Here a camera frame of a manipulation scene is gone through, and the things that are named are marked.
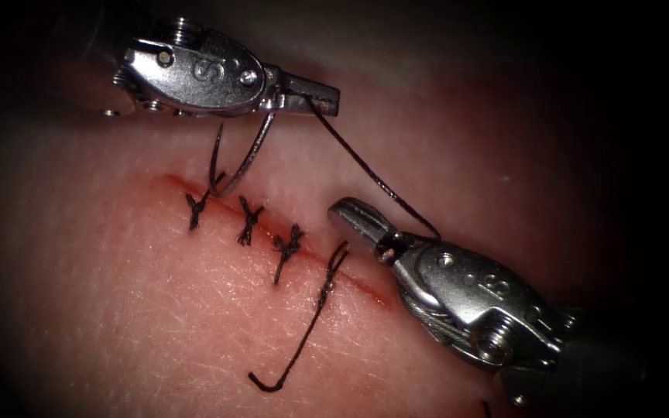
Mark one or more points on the black stitching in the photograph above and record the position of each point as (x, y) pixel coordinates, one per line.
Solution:
(248, 220)

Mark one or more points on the black thread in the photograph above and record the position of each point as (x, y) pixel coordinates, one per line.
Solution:
(363, 165)

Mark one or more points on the left arm needle driver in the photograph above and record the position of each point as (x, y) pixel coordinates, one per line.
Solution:
(207, 72)

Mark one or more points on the right arm needle driver jaw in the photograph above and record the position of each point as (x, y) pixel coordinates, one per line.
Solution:
(376, 219)
(349, 219)

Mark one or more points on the left arm needle driver jaw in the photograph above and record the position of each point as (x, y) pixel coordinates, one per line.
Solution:
(311, 88)
(299, 105)

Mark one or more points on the right arm needle driver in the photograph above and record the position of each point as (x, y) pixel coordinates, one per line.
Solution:
(474, 302)

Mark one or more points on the curved steel needle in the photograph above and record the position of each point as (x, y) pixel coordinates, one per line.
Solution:
(253, 148)

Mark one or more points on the dark right arm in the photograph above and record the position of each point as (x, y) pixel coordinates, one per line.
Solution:
(607, 366)

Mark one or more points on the dark left arm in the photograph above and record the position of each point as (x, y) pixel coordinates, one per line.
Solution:
(99, 40)

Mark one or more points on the tissue pad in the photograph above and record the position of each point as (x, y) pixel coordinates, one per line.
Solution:
(154, 302)

